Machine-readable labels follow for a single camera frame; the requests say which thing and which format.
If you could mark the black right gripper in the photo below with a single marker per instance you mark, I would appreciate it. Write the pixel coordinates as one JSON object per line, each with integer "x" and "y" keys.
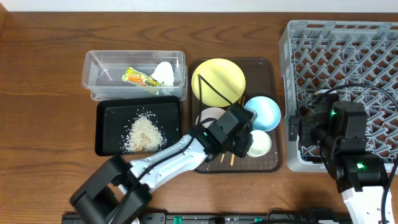
{"x": 294, "y": 128}

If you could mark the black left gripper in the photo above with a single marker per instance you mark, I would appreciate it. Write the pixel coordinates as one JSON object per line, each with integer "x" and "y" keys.
{"x": 244, "y": 144}

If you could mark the pink bowl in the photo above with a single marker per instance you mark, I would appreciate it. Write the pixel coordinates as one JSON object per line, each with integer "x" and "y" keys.
{"x": 212, "y": 112}

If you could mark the white green cup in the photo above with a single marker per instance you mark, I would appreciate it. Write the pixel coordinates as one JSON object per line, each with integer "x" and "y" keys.
{"x": 261, "y": 144}

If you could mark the light blue bowl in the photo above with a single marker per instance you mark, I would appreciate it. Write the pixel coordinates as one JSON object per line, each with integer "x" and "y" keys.
{"x": 268, "y": 113}

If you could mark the yellow round plate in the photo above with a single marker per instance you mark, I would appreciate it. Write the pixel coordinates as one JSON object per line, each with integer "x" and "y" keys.
{"x": 222, "y": 82}

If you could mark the rice food scraps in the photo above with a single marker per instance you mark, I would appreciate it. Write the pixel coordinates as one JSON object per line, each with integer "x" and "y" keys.
{"x": 143, "y": 135}

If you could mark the white tissue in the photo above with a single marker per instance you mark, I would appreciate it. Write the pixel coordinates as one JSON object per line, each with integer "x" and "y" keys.
{"x": 164, "y": 74}

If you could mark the green snack wrapper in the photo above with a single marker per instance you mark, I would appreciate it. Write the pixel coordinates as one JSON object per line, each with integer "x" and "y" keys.
{"x": 137, "y": 78}

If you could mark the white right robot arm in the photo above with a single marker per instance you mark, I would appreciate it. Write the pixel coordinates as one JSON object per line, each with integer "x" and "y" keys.
{"x": 338, "y": 130}

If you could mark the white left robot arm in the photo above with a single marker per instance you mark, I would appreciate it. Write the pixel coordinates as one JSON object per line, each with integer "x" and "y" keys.
{"x": 118, "y": 191}

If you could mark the grey dishwasher rack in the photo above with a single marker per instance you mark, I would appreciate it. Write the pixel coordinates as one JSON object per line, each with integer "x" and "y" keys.
{"x": 359, "y": 59}

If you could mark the clear plastic waste bin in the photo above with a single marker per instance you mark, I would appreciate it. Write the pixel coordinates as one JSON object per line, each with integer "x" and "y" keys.
{"x": 103, "y": 70}

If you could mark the right wooden chopstick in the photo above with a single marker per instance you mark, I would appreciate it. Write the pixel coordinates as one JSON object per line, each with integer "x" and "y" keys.
{"x": 233, "y": 155}

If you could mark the wooden chopstick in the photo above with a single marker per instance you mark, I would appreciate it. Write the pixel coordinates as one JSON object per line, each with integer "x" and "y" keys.
{"x": 222, "y": 158}
{"x": 233, "y": 155}

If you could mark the left wooden chopstick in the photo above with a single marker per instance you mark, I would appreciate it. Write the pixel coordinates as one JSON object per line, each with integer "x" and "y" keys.
{"x": 222, "y": 158}

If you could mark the brown serving tray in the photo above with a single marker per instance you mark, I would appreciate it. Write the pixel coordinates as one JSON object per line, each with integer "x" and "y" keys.
{"x": 260, "y": 81}

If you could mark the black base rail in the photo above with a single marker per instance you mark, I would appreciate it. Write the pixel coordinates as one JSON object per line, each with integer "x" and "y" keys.
{"x": 162, "y": 218}

